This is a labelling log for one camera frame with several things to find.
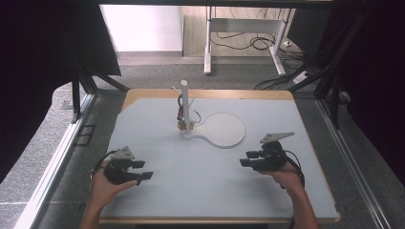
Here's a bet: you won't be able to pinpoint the black metal stand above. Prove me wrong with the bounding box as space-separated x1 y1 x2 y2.
288 9 352 130
70 52 130 124

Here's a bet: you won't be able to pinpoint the white desk frame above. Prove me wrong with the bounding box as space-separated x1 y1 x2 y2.
203 6 293 76

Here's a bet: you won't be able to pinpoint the white key stand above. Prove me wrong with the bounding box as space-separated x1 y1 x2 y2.
171 79 246 150

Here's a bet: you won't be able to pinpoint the aluminium rail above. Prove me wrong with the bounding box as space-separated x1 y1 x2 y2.
12 94 97 229
315 98 394 229

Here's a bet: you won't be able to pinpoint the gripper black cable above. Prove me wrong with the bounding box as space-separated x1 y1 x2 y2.
91 150 117 179
284 149 306 189

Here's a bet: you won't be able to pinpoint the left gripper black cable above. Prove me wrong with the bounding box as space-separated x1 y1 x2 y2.
91 150 117 179

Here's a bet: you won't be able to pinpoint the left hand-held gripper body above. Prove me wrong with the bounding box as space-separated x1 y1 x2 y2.
104 146 144 186

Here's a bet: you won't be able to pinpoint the black floor cables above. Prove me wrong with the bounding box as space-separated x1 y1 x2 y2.
210 30 309 61

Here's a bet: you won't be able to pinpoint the black curtain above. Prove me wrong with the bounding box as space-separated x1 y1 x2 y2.
288 0 405 179
0 0 122 184

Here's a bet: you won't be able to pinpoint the white table mat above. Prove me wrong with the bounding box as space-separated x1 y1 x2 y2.
100 96 339 221

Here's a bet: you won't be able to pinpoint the white power strip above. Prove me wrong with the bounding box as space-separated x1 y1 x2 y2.
291 71 312 85

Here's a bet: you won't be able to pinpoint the person's left hand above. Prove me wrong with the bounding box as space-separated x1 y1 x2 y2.
90 160 139 208

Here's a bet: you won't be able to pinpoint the person's right hand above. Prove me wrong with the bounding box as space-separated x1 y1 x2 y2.
259 161 304 192

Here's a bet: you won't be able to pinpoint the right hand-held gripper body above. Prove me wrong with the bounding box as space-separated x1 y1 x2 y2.
252 132 295 172

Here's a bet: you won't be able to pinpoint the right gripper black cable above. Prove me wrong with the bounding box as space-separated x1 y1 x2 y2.
284 149 306 189

